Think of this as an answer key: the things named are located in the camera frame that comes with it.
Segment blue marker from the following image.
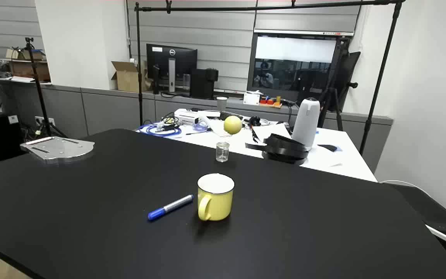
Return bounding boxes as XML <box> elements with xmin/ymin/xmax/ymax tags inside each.
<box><xmin>146</xmin><ymin>194</ymin><xmax>195</xmax><ymax>224</ymax></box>

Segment yellow enamel mug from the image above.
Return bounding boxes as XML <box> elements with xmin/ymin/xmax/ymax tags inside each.
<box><xmin>195</xmin><ymin>172</ymin><xmax>237</xmax><ymax>224</ymax></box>

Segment small clear glass jar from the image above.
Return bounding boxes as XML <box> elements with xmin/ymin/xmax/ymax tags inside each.
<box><xmin>214</xmin><ymin>140</ymin><xmax>232</xmax><ymax>165</ymax></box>

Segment yellow ball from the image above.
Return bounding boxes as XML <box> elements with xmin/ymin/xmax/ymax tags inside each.
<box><xmin>223</xmin><ymin>115</ymin><xmax>245</xmax><ymax>137</ymax></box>

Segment black tools pile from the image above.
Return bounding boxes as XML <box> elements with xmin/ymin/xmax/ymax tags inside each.
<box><xmin>243</xmin><ymin>115</ymin><xmax>270</xmax><ymax>152</ymax></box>

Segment white paper cup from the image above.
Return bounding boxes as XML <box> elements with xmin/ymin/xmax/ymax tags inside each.
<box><xmin>215</xmin><ymin>95</ymin><xmax>229</xmax><ymax>115</ymax></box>

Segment white box device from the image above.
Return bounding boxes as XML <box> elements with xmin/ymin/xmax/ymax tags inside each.
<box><xmin>242</xmin><ymin>90</ymin><xmax>263</xmax><ymax>107</ymax></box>

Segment black desktop box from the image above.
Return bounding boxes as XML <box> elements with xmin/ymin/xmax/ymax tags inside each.
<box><xmin>189</xmin><ymin>67</ymin><xmax>220</xmax><ymax>101</ymax></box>

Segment orange red small items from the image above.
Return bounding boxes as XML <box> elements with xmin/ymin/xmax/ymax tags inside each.
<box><xmin>259</xmin><ymin>95</ymin><xmax>285</xmax><ymax>109</ymax></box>

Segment black bowl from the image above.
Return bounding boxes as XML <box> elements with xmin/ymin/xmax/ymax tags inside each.
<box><xmin>263</xmin><ymin>132</ymin><xmax>308</xmax><ymax>166</ymax></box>

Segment white kettle jug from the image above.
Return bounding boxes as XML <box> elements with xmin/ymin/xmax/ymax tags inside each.
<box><xmin>290</xmin><ymin>98</ymin><xmax>322</xmax><ymax>152</ymax></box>

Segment black computer monitor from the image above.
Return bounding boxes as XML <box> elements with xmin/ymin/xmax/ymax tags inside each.
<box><xmin>146</xmin><ymin>44</ymin><xmax>200</xmax><ymax>95</ymax></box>

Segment open cardboard box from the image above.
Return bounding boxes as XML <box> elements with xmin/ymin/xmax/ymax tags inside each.
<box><xmin>110</xmin><ymin>59</ymin><xmax>153</xmax><ymax>95</ymax></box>

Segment white table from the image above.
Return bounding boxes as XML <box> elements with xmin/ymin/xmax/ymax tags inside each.
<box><xmin>135</xmin><ymin>107</ymin><xmax>380</xmax><ymax>185</ymax></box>

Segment white paper sheets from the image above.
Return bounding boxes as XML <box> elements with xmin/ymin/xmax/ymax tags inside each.
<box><xmin>19</xmin><ymin>135</ymin><xmax>96</xmax><ymax>163</ymax></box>

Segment thin black tripod stand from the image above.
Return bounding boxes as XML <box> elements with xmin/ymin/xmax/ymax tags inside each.
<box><xmin>23</xmin><ymin>36</ymin><xmax>68</xmax><ymax>140</ymax></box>

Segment brown cardboard box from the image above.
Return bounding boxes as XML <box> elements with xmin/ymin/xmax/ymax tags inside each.
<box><xmin>8</xmin><ymin>58</ymin><xmax>53</xmax><ymax>84</ymax></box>

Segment blue coiled cable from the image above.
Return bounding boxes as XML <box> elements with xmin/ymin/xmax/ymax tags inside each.
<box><xmin>138</xmin><ymin>121</ymin><xmax>184</xmax><ymax>140</ymax></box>

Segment large dark wall screen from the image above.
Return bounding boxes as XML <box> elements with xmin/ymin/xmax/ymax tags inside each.
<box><xmin>248</xmin><ymin>31</ymin><xmax>355</xmax><ymax>106</ymax></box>

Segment black pole frame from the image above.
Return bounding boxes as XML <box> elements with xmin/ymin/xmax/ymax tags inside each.
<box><xmin>133</xmin><ymin>0</ymin><xmax>407</xmax><ymax>157</ymax></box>

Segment black camera tripod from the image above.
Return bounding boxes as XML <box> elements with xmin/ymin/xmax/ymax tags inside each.
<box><xmin>318</xmin><ymin>38</ymin><xmax>362</xmax><ymax>132</ymax></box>

